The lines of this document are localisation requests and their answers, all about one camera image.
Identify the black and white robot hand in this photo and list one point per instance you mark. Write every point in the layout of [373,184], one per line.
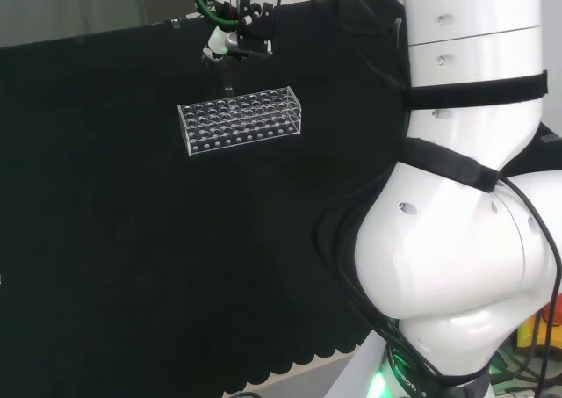
[254,29]

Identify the clear cloth clip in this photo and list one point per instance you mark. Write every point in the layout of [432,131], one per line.
[175,24]

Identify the clear plastic test tube rack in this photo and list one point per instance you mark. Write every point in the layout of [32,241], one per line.
[239,117]

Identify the yellow stop button box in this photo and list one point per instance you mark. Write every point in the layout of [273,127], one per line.
[524,334]

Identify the black bench cloth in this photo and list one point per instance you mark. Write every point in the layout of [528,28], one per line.
[131,240]

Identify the clear glass test tube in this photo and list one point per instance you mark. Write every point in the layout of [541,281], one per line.
[228,86]

